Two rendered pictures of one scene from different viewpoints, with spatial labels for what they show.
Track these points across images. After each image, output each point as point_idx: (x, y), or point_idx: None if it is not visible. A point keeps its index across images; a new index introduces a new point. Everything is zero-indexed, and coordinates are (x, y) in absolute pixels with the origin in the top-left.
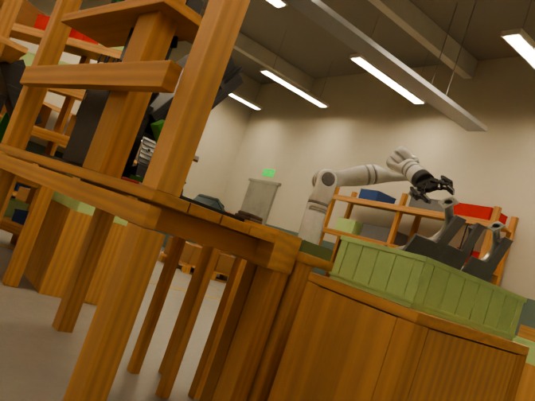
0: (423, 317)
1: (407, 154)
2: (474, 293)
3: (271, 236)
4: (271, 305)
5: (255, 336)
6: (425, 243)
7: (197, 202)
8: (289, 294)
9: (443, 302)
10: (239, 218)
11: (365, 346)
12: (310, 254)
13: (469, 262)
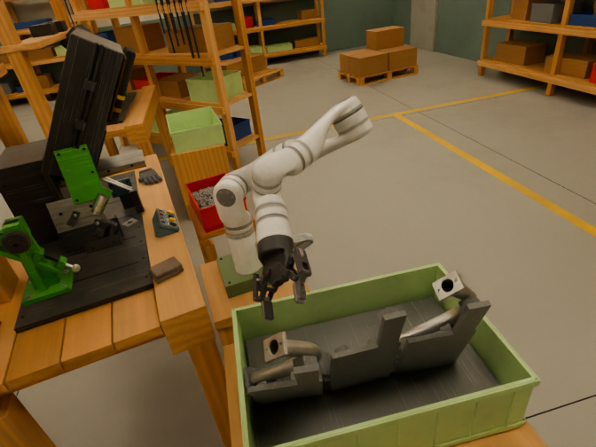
0: None
1: (264, 181)
2: (390, 435)
3: (154, 332)
4: (210, 369)
5: (212, 395)
6: (278, 389)
7: (74, 309)
8: None
9: None
10: (144, 287)
11: None
12: (244, 293)
13: (406, 347)
